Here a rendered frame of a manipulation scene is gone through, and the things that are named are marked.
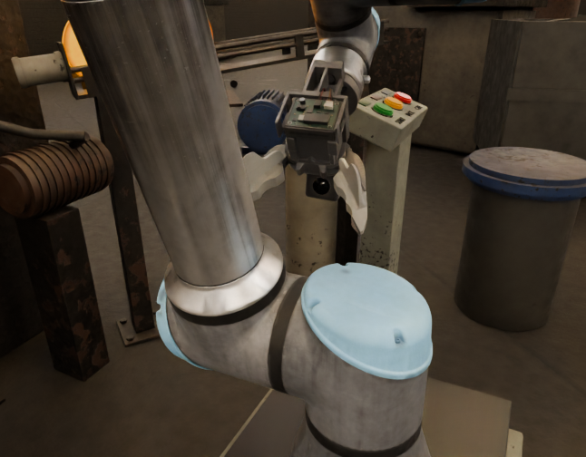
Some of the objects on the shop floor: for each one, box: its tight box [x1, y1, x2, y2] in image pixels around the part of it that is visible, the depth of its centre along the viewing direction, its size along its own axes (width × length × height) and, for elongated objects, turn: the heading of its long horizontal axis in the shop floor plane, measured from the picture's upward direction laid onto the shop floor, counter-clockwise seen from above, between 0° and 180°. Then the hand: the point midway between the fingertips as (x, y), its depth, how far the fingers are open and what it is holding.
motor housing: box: [0, 135, 114, 382], centre depth 107 cm, size 13×22×54 cm, turn 154°
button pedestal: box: [349, 88, 428, 275], centre depth 110 cm, size 16×24×62 cm, turn 154°
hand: (292, 228), depth 53 cm, fingers open, 14 cm apart
